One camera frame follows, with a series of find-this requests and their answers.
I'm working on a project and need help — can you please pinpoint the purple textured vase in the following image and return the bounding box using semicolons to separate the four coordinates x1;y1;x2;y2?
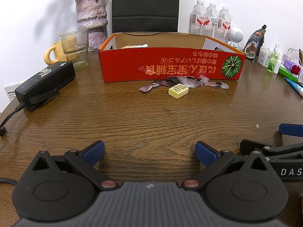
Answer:
76;0;108;50

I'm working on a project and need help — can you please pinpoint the small white spray bottle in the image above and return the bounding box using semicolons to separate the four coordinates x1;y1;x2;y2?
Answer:
273;53;283;74

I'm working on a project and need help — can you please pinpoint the yellow ceramic mug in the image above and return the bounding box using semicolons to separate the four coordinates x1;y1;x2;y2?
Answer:
43;41;79;65

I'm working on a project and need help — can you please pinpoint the left water bottle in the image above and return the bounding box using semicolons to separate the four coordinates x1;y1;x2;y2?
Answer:
190;0;206;35

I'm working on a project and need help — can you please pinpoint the black sauce pouch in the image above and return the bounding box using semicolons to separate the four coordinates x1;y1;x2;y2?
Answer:
243;25;266;61

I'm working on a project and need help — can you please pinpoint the silver brown candy wrapper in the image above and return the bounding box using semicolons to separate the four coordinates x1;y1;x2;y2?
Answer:
139;82;159;93

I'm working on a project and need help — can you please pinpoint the water bottle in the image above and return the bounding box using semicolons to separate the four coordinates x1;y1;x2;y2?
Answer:
215;7;232;43
190;0;206;35
206;3;218;37

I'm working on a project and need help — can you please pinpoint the red cardboard box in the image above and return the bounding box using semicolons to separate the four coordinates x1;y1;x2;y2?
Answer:
98;32;245;82

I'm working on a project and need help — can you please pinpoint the green sanitizer bottle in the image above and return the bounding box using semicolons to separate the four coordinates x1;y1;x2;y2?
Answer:
267;52;278;73

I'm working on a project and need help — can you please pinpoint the white robot figurine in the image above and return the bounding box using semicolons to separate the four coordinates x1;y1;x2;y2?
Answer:
227;27;244;49

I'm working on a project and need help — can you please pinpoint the black paper bag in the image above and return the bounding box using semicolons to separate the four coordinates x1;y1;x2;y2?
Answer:
112;0;179;33

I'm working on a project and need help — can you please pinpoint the black case with stickers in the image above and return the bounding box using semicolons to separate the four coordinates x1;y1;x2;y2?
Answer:
15;61;76;111

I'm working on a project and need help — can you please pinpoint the green box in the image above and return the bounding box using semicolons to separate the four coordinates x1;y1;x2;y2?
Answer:
278;66;297;83

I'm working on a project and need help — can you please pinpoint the yellow white plush toy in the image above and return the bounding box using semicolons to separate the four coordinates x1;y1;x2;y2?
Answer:
121;44;148;49

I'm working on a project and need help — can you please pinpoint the black power cable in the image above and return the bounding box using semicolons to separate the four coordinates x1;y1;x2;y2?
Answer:
0;102;26;137

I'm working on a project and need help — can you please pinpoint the right water bottle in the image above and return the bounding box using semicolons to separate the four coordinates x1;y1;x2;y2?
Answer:
215;7;232;43

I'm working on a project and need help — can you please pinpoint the yellow eraser block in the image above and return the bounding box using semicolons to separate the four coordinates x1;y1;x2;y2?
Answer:
168;84;188;99

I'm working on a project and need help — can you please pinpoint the middle water bottle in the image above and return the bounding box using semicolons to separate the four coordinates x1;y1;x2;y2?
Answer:
206;3;218;37

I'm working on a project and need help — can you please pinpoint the white wipes container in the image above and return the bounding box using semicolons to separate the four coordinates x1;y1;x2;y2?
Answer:
257;46;272;68

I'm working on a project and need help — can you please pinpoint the clear glass cup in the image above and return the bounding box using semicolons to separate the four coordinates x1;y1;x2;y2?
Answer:
52;29;89;70

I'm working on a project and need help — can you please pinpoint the red rose ornament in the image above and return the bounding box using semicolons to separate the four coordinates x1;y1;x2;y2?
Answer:
290;65;301;75

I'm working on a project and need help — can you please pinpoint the white blue tube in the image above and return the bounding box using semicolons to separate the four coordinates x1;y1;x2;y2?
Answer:
284;78;303;97

